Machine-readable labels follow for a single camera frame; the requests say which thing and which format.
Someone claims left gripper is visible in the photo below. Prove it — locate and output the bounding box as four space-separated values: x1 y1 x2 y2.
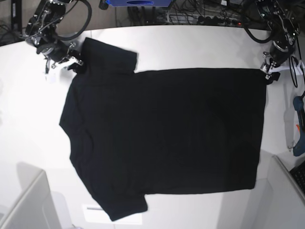
260 41 292 84

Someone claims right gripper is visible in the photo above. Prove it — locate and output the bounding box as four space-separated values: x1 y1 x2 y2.
35 40 87 73

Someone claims black T-shirt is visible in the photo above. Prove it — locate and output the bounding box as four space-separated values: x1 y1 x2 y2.
60 38 266 221

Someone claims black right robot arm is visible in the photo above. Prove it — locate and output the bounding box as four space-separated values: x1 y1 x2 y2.
22 0 92 74

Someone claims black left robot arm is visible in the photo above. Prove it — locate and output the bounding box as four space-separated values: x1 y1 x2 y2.
241 0 301 84

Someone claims blue box under table edge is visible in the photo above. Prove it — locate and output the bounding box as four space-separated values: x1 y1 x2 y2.
106 0 172 7

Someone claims black power strip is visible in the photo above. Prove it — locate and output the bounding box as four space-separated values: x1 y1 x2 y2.
203 16 242 27

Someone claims black keyboard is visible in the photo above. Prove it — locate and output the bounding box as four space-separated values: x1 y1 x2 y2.
290 162 305 192

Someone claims white right partition panel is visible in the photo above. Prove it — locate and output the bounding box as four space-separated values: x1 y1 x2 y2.
249 156 305 229

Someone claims white partition panel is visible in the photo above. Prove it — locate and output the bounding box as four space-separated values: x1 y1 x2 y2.
249 156 305 229
0 170 62 229

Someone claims white left partition panel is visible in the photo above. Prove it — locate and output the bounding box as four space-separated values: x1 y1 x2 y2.
0 170 62 229

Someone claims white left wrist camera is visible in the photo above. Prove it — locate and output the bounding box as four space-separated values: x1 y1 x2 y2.
277 58 305 75

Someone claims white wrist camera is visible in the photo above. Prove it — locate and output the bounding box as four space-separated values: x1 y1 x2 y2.
277 58 305 75
44 62 57 84

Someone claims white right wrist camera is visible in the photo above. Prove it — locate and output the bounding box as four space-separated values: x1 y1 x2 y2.
44 62 57 84

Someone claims blue handled tool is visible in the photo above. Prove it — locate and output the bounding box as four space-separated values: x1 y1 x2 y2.
293 96 305 156

